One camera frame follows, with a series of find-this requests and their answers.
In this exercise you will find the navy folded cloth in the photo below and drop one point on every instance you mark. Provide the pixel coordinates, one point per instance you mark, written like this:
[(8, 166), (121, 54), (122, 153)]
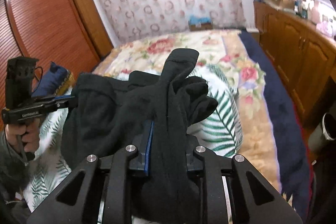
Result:
[(50, 81)]

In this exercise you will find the black garment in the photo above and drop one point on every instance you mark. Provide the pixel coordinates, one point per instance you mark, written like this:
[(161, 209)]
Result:
[(111, 112)]

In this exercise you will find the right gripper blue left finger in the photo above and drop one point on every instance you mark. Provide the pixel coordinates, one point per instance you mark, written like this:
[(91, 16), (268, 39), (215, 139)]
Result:
[(140, 165)]

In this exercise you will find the grey cylindrical bin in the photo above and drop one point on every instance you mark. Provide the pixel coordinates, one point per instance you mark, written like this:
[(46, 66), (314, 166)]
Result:
[(323, 133)]

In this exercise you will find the left hand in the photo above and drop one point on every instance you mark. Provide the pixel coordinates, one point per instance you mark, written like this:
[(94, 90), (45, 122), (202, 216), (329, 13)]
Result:
[(29, 135)]

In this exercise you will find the navy bed cover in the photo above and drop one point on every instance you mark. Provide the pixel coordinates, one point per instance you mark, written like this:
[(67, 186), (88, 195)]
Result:
[(295, 170)]

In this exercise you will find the cardboard box with blue items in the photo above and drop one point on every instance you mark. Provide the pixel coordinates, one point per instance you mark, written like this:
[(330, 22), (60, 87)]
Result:
[(200, 23)]

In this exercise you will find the left forearm dark sleeve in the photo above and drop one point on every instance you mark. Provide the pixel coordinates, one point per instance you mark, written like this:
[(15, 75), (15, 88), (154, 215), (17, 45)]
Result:
[(14, 175)]

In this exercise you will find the floral blanket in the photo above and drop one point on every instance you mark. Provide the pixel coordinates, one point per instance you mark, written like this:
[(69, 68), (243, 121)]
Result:
[(241, 122)]

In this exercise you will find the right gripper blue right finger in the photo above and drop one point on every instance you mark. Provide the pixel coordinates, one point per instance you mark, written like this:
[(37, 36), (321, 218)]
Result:
[(192, 162)]

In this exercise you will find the wooden louvered wardrobe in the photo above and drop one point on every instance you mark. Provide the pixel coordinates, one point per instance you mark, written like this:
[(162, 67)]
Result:
[(68, 32)]

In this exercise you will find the yellow patterned cushion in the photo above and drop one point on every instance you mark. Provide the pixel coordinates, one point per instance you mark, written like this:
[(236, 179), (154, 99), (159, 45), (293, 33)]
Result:
[(67, 83)]

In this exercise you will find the wooden sideboard cabinet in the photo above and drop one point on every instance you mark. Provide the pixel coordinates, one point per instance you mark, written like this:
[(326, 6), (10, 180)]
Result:
[(303, 58)]

